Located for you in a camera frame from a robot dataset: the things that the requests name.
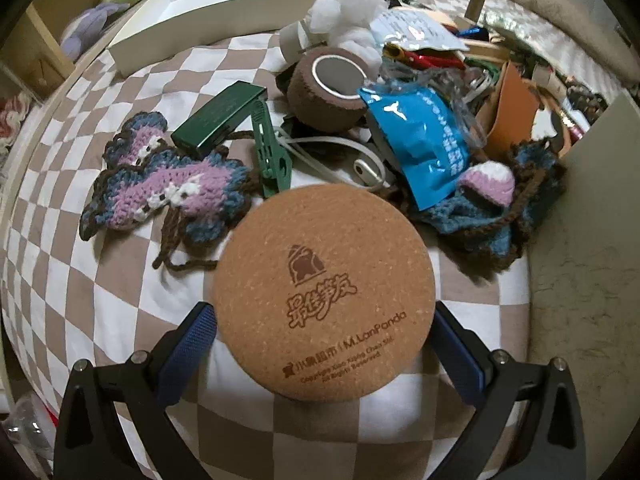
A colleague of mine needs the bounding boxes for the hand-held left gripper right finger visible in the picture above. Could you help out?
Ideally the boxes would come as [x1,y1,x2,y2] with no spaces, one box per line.
[433,301,587,480]

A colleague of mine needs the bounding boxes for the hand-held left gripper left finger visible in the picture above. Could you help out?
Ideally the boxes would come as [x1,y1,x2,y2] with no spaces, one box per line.
[54,301,218,480]

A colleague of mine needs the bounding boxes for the round cork coaster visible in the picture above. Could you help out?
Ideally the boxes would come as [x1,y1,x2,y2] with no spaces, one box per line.
[210,183,437,404]

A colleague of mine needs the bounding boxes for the white container box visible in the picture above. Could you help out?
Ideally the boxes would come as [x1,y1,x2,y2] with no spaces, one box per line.
[519,89,640,480]

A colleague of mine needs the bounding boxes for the blue crochet piece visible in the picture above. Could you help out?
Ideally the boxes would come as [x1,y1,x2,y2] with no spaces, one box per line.
[414,139,569,267]

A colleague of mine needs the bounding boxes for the purple crochet butterfly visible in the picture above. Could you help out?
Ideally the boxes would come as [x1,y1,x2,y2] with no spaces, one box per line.
[80,112,254,272]

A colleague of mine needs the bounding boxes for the green clothes peg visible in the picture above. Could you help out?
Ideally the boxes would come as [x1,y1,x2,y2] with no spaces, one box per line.
[248,99,296,197]

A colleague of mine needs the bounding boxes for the blue foil packet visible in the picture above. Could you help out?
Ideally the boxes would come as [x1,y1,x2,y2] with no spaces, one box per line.
[357,84,474,212]

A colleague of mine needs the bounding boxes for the small dark green box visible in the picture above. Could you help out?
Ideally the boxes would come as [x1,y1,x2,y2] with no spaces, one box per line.
[170,83,269,151]

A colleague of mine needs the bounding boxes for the orange leather piece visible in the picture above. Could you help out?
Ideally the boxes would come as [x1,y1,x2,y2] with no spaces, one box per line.
[482,62,544,154]

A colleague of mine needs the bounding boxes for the brown bandage tape roll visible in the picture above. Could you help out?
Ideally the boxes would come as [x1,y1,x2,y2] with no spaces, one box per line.
[285,45,371,129]

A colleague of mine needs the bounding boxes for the pile of small mixed objects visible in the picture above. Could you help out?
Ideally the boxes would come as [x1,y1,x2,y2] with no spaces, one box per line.
[380,0,617,153]

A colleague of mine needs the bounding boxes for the white shallow box lid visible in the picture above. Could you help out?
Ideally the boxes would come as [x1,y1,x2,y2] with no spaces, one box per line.
[107,0,329,79]

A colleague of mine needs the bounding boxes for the purple plush toy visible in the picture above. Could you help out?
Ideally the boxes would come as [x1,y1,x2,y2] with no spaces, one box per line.
[59,2,131,59]

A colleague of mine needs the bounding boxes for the white blue medicine sachet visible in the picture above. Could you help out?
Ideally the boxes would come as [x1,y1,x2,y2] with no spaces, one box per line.
[372,7,469,54]

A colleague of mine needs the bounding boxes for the wooden headboard shelf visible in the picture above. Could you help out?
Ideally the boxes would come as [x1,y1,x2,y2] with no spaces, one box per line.
[0,0,172,107]

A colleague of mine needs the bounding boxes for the white cotton balls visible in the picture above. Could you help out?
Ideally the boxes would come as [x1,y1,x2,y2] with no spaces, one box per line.
[279,0,384,54]

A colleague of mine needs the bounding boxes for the white earphone cable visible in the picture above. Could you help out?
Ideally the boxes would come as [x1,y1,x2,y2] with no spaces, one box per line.
[274,124,397,189]

